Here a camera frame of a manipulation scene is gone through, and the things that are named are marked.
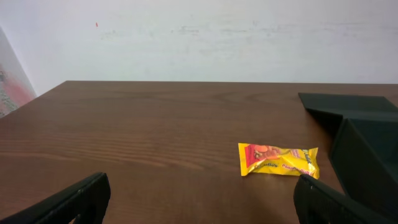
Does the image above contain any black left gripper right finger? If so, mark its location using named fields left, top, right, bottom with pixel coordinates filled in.
left=294, top=174, right=395, bottom=224

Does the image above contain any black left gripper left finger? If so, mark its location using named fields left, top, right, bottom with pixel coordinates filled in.
left=1, top=172, right=111, bottom=224

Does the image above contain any black gift box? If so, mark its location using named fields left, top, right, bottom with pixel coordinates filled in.
left=299, top=93, right=397, bottom=220

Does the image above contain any yellow peanut butter snack packet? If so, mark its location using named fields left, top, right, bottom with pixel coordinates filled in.
left=238, top=143, right=320, bottom=179

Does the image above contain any frosted panel with red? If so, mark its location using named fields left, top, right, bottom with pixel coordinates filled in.
left=1, top=29, right=37, bottom=117

